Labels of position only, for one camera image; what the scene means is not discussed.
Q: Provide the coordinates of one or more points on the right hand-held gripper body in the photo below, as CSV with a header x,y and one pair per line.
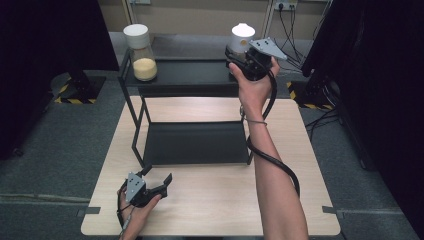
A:
x,y
258,65

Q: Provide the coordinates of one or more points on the grey tape strip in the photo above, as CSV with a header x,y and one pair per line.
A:
x,y
90,210
329,210

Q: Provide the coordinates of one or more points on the glass jar with yellow grains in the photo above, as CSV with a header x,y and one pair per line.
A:
x,y
144,63

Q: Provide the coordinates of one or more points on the black two-tier metal rack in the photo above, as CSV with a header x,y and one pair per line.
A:
x,y
195,143

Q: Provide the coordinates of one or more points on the white spouted lid jar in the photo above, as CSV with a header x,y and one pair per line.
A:
x,y
240,36

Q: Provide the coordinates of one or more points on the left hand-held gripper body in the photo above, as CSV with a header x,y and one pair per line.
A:
x,y
135,186

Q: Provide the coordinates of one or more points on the black curtain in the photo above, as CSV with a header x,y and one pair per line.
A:
x,y
383,83
40,66

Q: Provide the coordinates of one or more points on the yellow-black striped stand base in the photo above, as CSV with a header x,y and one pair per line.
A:
x,y
85,90
305,96

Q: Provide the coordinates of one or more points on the person's right hand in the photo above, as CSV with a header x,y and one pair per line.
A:
x,y
253,95

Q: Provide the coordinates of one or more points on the person's left hand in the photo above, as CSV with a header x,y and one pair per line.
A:
x,y
136,216

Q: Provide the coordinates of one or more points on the white wall power strip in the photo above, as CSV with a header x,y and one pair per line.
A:
x,y
285,5

